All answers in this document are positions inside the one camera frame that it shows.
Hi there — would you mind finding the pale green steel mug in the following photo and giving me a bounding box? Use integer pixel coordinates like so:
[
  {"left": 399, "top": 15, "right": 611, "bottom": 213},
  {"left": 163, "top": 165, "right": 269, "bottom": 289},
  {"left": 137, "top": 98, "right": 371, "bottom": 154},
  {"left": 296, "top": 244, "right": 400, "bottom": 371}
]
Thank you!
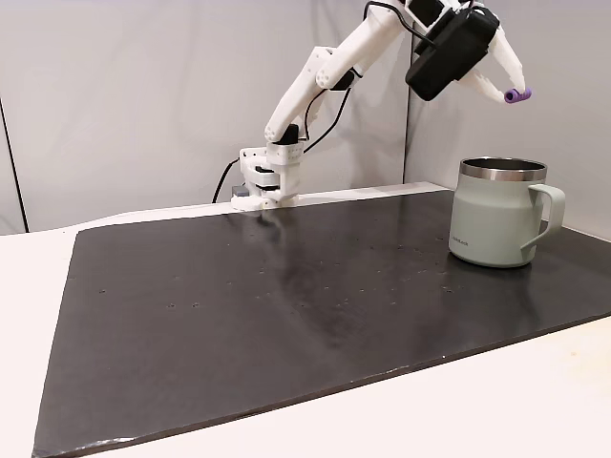
[{"left": 447, "top": 156, "right": 567, "bottom": 268}]

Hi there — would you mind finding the black table mat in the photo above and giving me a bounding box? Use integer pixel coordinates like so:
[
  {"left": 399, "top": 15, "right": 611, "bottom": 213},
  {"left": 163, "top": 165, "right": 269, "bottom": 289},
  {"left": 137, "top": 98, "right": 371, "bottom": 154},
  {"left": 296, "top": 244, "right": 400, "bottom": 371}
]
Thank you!
[{"left": 32, "top": 183, "right": 611, "bottom": 458}]

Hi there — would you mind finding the black cable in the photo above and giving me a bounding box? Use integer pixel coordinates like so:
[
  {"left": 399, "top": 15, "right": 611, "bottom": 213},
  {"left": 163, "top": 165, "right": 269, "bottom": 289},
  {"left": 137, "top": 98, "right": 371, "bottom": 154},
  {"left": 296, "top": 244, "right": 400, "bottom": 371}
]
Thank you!
[
  {"left": 365, "top": 0, "right": 438, "bottom": 49},
  {"left": 301, "top": 71, "right": 357, "bottom": 155},
  {"left": 212, "top": 159, "right": 240, "bottom": 204}
]

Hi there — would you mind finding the black camera box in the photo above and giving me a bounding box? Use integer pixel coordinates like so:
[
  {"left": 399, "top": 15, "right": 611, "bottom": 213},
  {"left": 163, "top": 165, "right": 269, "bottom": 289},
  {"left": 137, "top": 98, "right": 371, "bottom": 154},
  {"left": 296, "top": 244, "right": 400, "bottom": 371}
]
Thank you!
[{"left": 404, "top": 8, "right": 501, "bottom": 102}]

